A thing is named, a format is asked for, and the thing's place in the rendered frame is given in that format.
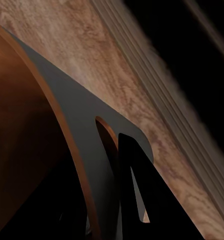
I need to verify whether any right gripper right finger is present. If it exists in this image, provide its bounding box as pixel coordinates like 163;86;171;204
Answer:
118;133;205;240

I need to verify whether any trash can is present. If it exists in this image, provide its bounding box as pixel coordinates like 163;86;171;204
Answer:
0;25;154;240

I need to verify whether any can of soda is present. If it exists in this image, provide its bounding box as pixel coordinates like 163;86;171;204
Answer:
85;147;116;235

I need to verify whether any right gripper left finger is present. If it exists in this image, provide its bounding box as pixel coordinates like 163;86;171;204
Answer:
0;149;87;240

